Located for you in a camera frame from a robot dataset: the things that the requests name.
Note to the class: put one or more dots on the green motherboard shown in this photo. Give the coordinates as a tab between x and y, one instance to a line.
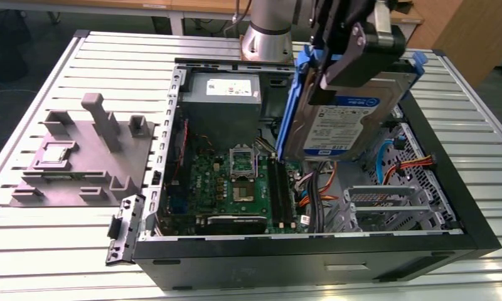
205	185

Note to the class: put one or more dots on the black graphics card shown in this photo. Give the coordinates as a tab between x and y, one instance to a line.
234	223

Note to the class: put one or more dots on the black open PC case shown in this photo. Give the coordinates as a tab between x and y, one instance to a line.
276	263

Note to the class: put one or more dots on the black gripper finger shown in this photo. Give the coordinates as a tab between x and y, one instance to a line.
324	94
348	75

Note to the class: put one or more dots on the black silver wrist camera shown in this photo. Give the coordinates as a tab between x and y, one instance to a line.
392	40

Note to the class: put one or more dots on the silver CPU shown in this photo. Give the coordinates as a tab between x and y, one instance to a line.
54	154

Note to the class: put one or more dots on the grey metal disk bay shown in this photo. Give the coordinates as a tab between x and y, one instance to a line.
385	207

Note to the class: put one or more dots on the thin locking lever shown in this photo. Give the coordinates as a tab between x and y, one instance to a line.
256	166

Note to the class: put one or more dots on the grey parts rack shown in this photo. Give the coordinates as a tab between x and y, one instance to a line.
97	169

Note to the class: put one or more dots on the grey power supply unit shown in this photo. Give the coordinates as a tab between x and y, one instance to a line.
222	119

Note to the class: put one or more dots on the hard disk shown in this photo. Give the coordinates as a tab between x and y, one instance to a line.
344	131

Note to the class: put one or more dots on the black RAM slot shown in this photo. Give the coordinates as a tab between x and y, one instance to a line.
288	191
277	191

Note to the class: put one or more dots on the brown wooden cabinet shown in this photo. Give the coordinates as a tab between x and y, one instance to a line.
478	40

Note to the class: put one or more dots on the green RAM stick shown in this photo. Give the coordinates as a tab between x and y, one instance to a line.
63	177

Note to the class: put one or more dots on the wooden desk white frame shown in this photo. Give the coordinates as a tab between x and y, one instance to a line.
109	5
412	15

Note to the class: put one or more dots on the CPU socket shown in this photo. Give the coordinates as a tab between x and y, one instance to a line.
245	194

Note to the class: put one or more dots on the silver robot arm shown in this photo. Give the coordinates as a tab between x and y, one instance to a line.
268	34

